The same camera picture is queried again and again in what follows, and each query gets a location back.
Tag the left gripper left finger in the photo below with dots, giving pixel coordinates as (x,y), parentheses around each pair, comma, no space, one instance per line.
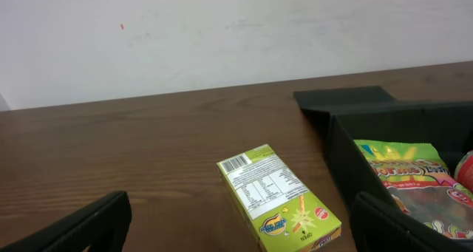
(99,226)

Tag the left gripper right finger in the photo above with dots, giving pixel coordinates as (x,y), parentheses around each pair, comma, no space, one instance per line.
(377,226)

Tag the Haribo worms gummy bag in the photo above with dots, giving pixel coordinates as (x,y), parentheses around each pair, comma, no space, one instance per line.
(421,185)

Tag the red Pringles can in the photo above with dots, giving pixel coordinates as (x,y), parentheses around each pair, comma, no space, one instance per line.
(464,171)

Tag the green snack carton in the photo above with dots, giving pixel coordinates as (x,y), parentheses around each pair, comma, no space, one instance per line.
(282,213)

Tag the black open gift box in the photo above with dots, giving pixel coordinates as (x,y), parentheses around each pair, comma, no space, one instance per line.
(342,116)

